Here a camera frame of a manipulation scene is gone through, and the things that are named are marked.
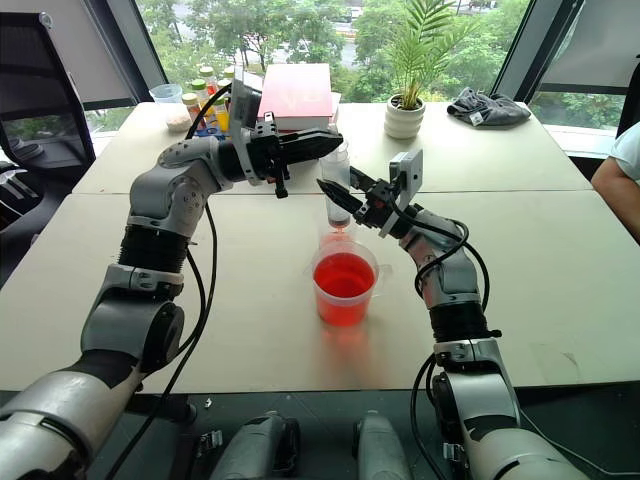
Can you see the palm plant in white pot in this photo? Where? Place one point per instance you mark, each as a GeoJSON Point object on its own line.
{"type": "Point", "coordinates": [404, 122]}

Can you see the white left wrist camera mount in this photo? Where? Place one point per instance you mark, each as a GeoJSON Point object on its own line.
{"type": "Point", "coordinates": [244, 107]}

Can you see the small bowl with white powder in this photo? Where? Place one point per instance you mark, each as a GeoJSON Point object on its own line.
{"type": "Point", "coordinates": [178, 121]}

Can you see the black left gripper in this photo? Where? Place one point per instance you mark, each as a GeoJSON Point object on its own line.
{"type": "Point", "coordinates": [265, 150]}

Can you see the crumpled grey cloth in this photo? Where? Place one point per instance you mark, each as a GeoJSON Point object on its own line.
{"type": "Point", "coordinates": [492, 107]}

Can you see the dark grey rounded robot leg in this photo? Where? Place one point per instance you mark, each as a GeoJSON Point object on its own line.
{"type": "Point", "coordinates": [380, 447]}
{"type": "Point", "coordinates": [260, 447]}

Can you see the blue tube rack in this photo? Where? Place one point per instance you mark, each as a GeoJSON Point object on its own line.
{"type": "Point", "coordinates": [210, 132]}

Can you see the black mesh office chair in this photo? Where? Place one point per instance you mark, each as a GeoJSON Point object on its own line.
{"type": "Point", "coordinates": [30, 75]}

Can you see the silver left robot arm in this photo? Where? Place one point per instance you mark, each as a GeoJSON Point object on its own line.
{"type": "Point", "coordinates": [150, 200]}

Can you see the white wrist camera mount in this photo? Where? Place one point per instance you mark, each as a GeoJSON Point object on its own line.
{"type": "Point", "coordinates": [410, 172]}
{"type": "Point", "coordinates": [244, 107]}

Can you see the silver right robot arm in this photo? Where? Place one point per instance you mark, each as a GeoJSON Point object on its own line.
{"type": "Point", "coordinates": [457, 280]}

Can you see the person in light shirt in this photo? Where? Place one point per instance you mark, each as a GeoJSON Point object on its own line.
{"type": "Point", "coordinates": [617, 192]}

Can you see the green capped clear bottle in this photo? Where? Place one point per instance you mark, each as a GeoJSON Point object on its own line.
{"type": "Point", "coordinates": [228, 77]}
{"type": "Point", "coordinates": [207, 80]}
{"type": "Point", "coordinates": [199, 95]}

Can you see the clear empty measuring cup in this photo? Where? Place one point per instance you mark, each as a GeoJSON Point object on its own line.
{"type": "Point", "coordinates": [166, 94]}

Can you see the red book box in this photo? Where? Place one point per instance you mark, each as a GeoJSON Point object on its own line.
{"type": "Point", "coordinates": [297, 92]}

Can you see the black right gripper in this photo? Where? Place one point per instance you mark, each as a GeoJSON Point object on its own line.
{"type": "Point", "coordinates": [377, 205]}

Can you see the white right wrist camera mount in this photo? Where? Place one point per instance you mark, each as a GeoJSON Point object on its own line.
{"type": "Point", "coordinates": [410, 172]}

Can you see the tube with yellow liquid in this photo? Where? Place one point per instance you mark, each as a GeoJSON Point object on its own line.
{"type": "Point", "coordinates": [221, 116]}

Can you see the clear cup with red liquid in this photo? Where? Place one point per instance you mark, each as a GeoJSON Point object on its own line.
{"type": "Point", "coordinates": [345, 300]}

